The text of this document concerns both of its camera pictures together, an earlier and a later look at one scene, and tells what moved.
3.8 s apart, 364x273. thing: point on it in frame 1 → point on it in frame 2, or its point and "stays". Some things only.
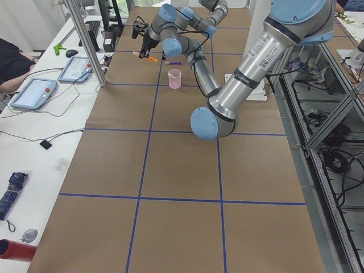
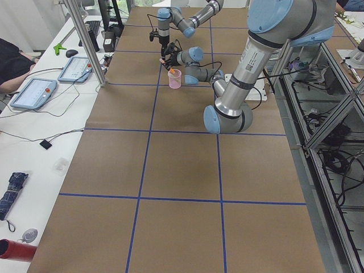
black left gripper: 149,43 → 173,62
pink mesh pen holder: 174,78 stays
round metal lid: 29,235 stays
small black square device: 45,144 stays
